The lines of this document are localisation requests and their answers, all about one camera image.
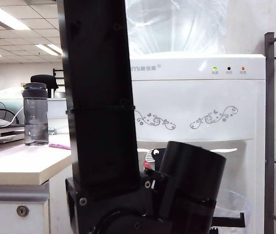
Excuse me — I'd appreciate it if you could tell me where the black desk cable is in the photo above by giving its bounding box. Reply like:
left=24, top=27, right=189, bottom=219
left=0, top=101, right=19, bottom=125

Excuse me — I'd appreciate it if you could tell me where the white desk partition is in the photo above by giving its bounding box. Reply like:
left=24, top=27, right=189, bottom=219
left=47, top=98, right=70, bottom=134

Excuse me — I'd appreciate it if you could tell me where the double ceiling light panel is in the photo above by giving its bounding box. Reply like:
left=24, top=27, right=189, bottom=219
left=34, top=43, right=63, bottom=56

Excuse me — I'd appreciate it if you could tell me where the long ceiling light panel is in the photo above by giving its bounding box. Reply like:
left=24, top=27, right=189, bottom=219
left=0, top=6, right=31, bottom=31

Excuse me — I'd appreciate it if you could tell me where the blue cold water tap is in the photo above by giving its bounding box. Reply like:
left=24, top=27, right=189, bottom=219
left=211, top=147, right=238, bottom=154

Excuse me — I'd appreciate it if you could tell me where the round metal drawer lock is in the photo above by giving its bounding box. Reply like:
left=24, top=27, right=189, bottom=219
left=16, top=205, right=30, bottom=217

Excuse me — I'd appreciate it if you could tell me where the dark grey water bottle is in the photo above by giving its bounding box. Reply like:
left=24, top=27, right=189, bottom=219
left=22, top=82, right=49, bottom=146

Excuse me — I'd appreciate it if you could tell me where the white water dispenser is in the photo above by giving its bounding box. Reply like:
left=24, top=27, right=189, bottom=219
left=128, top=53, right=267, bottom=234

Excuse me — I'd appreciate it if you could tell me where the black slatted metal rack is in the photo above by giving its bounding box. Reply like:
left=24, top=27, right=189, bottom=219
left=52, top=68, right=65, bottom=86

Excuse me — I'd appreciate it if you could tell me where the pink paper sheet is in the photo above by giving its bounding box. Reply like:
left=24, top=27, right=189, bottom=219
left=49, top=143, right=72, bottom=150

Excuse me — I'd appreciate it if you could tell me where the white desk cable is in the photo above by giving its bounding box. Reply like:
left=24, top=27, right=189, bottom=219
left=6, top=107, right=24, bottom=126

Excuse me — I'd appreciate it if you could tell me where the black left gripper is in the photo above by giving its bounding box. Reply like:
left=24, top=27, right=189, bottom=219
left=211, top=212, right=246, bottom=234

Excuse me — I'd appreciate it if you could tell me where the red hot water tap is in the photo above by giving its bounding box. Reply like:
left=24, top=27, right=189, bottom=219
left=137, top=147, right=153, bottom=171

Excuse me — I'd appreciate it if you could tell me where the clear plastic mug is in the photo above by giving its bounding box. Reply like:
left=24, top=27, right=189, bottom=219
left=212, top=189, right=254, bottom=234

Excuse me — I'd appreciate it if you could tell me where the plastic-wrapped water jug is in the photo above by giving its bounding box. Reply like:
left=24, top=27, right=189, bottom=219
left=124, top=0, right=229, bottom=56

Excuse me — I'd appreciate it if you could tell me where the black office chair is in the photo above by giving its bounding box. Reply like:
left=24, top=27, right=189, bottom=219
left=30, top=74, right=59, bottom=98

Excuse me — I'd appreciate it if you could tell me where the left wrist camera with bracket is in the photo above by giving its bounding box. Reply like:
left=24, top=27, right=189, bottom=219
left=143, top=147, right=165, bottom=171

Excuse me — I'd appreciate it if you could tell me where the white plastic bag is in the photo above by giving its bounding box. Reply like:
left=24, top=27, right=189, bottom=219
left=0, top=87, right=25, bottom=98

